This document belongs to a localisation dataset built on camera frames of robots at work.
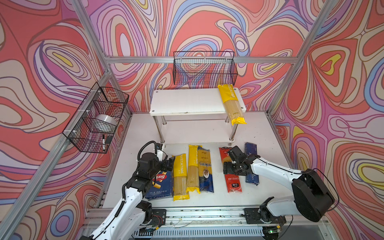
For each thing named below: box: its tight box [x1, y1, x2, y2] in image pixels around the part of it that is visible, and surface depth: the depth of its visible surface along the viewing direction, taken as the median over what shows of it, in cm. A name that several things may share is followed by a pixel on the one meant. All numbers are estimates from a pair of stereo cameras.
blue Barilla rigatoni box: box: [144, 170, 174, 200], surface depth 78 cm
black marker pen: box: [102, 134, 106, 151], surface depth 74 cm
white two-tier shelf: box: [149, 88, 247, 146], surface depth 85 cm
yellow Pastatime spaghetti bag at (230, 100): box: [217, 84, 247, 126], surface depth 75 cm
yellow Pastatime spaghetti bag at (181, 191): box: [172, 153, 190, 201], surface depth 84 cm
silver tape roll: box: [95, 114, 117, 127], surface depth 73 cm
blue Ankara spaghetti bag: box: [197, 146, 214, 193], surface depth 88 cm
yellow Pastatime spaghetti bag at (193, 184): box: [186, 145, 203, 194], surface depth 88 cm
